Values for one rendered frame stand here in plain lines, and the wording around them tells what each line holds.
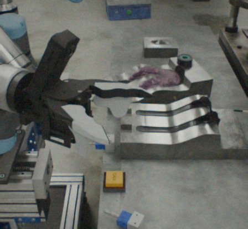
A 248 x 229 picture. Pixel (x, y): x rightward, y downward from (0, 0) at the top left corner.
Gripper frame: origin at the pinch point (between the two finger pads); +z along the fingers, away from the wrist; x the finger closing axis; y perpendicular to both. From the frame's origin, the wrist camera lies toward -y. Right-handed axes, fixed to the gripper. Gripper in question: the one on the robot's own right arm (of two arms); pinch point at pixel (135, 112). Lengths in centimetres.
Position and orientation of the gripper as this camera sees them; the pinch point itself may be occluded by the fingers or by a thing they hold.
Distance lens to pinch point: 46.7
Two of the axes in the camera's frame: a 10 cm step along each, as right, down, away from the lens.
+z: 9.0, 2.5, -3.5
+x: -4.2, 4.2, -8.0
